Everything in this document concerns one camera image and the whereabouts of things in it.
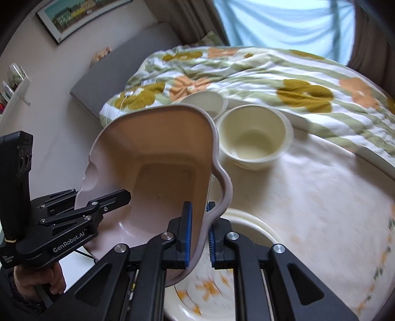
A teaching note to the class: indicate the small plush toy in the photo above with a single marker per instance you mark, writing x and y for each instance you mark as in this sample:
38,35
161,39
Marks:
100,55

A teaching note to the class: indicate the brown curtain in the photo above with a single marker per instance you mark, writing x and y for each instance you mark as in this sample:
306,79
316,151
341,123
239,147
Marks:
373,37
185,18

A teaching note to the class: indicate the grey padded headboard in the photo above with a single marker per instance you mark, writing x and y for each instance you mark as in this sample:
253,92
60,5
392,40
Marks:
123,61

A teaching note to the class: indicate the person's left forearm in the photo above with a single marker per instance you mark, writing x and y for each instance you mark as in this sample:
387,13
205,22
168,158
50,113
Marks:
6,290

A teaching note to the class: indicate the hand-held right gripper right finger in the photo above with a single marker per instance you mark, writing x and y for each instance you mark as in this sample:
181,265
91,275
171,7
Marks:
211,237

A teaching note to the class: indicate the white bowl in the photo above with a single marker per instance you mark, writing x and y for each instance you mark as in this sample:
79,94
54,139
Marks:
203,100

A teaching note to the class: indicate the floral striped blanket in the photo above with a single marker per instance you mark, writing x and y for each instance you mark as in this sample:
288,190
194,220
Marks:
262,80

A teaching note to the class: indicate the pink cat-shaped bowl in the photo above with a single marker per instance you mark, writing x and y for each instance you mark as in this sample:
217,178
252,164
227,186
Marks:
160,154

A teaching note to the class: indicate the framed wall poster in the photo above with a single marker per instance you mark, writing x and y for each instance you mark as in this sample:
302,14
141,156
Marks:
80,15

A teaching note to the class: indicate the cream bowl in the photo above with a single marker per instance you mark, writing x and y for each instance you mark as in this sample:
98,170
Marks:
253,139

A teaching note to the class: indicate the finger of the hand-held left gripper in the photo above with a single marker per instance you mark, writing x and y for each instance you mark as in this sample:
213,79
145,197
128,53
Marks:
55,202
108,200

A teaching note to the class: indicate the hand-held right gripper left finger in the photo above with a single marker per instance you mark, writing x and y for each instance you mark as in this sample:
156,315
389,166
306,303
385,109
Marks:
186,234

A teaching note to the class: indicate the person's left hand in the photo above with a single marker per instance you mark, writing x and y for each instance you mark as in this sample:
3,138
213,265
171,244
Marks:
31,281

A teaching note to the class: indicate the green patterned pillow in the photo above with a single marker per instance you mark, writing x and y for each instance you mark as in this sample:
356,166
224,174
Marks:
213,37

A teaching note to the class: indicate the light blue cloth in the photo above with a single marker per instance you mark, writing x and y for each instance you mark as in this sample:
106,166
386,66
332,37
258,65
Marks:
284,27

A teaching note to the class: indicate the white wall shelf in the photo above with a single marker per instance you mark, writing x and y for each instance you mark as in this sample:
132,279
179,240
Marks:
15,89

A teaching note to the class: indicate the white snowman print plate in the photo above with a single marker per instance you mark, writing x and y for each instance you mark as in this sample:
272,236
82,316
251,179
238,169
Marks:
200,296

